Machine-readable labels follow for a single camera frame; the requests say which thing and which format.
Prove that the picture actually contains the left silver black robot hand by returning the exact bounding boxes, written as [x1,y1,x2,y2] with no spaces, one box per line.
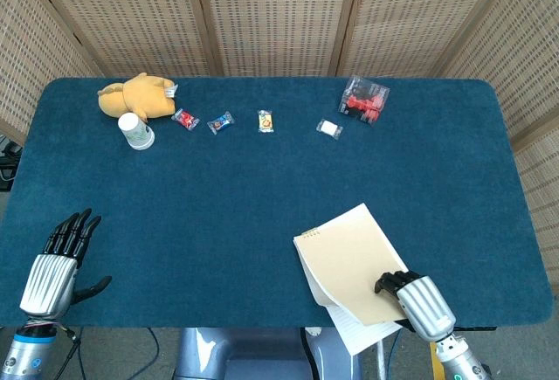
[19,208,113,321]

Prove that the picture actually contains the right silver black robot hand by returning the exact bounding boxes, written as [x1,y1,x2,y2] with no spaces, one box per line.
[374,270,457,341]

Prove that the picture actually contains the lined paper notepad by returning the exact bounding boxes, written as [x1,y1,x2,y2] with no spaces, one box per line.
[293,203,410,357]

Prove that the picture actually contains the silver table leg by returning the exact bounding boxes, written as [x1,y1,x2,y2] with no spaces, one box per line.
[376,339,389,380]

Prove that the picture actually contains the black equipment beside table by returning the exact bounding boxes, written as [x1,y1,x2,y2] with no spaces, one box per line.
[0,135,23,193]

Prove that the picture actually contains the grey-blue robot torso base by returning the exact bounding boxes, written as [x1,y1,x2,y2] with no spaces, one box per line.
[173,326,363,380]

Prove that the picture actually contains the stacked fern print paper cups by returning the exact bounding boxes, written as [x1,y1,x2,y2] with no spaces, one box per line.
[117,112,156,151]

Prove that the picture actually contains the white wrapped candy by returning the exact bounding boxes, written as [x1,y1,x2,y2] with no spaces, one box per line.
[315,118,344,140]

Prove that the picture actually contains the yellow plush toy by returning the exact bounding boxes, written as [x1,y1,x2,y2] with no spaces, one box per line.
[96,72,179,120]

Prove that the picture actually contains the blue carpet table cover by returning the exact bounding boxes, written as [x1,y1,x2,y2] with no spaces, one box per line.
[0,76,554,329]

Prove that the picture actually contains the clear box of red clips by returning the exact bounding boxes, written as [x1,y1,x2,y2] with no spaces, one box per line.
[337,74,391,128]

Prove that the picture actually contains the red wrapped candy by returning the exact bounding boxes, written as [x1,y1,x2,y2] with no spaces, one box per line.
[170,107,201,131]

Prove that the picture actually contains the blue wrapped candy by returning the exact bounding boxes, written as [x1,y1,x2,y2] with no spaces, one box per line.
[206,110,236,135]

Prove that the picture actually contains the yellow wrapped candy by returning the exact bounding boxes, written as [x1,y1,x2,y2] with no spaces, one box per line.
[256,109,276,134]

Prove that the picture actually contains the woven rattan folding screen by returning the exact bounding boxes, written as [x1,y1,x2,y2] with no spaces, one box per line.
[0,0,559,305]

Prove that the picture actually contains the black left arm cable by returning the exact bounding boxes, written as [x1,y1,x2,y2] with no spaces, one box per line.
[54,326,84,380]

